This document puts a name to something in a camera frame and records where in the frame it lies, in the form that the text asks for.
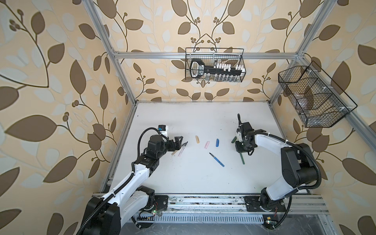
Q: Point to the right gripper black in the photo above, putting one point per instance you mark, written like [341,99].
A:
[239,149]

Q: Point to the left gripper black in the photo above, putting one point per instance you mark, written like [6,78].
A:
[177,144]

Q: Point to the green pen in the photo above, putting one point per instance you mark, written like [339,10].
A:
[242,158]

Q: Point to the blue pen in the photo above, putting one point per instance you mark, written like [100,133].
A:
[217,160]

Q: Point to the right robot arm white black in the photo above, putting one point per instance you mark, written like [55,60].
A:
[300,171]

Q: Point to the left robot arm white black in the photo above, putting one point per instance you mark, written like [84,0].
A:
[108,214]

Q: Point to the pink pen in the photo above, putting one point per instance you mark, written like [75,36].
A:
[183,148]

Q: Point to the tan pen cap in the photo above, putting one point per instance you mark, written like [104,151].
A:
[197,139]

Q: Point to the pink pen cap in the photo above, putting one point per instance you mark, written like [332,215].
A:
[207,144]

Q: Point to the black tool in basket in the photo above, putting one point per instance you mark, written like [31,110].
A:
[198,68]

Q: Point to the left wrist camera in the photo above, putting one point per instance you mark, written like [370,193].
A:
[163,130]

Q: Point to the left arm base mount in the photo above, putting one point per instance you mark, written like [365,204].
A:
[146,216]

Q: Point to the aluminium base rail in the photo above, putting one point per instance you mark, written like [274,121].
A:
[230,208]

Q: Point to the back wire basket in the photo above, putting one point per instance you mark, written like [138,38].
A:
[233,56]

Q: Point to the wire basket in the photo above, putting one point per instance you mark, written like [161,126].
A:
[233,56]
[318,99]

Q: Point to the right wire basket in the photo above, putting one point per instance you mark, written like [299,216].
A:
[318,99]

